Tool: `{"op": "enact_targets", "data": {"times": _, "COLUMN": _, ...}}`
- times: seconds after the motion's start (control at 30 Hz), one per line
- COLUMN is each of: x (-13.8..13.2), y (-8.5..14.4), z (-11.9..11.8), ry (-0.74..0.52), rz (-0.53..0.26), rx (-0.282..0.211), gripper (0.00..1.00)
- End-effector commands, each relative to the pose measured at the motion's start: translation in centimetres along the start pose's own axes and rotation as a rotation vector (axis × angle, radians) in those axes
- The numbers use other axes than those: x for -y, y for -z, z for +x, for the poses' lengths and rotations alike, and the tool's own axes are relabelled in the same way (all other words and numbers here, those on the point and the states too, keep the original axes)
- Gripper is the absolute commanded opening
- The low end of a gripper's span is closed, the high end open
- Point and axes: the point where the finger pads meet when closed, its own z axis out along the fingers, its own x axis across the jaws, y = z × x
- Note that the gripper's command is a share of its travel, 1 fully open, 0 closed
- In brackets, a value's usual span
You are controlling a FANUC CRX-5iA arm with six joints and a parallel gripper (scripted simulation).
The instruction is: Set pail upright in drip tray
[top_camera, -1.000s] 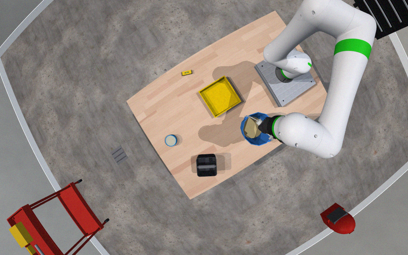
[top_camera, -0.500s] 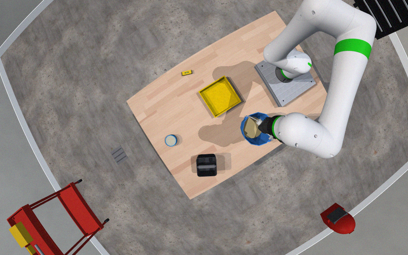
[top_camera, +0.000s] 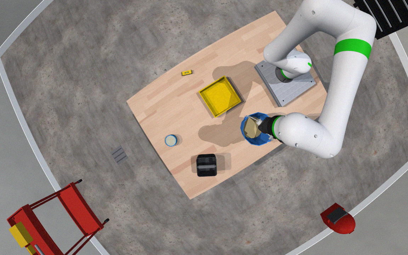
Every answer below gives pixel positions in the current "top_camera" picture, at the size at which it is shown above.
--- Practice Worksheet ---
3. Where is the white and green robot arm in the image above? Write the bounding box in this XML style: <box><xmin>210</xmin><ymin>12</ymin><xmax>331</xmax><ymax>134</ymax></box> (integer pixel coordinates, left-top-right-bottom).
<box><xmin>263</xmin><ymin>0</ymin><xmax>376</xmax><ymax>159</ymax></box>

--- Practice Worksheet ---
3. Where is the yellow pocket level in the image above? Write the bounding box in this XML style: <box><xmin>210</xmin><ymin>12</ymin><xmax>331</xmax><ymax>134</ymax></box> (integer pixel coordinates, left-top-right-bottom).
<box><xmin>181</xmin><ymin>70</ymin><xmax>192</xmax><ymax>76</ymax></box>

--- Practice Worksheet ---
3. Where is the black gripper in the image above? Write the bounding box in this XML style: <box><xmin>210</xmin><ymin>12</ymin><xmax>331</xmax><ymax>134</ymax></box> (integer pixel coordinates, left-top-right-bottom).
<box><xmin>258</xmin><ymin>115</ymin><xmax>280</xmax><ymax>140</ymax></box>

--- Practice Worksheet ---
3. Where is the blue and grey round tin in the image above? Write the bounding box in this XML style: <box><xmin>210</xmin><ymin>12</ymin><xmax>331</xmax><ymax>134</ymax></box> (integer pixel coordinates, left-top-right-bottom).
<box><xmin>165</xmin><ymin>135</ymin><xmax>177</xmax><ymax>147</ymax></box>

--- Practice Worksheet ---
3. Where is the yellow rectangular tray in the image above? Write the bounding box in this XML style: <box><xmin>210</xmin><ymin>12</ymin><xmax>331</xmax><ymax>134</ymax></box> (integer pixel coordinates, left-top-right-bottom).
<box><xmin>199</xmin><ymin>76</ymin><xmax>241</xmax><ymax>118</ymax></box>

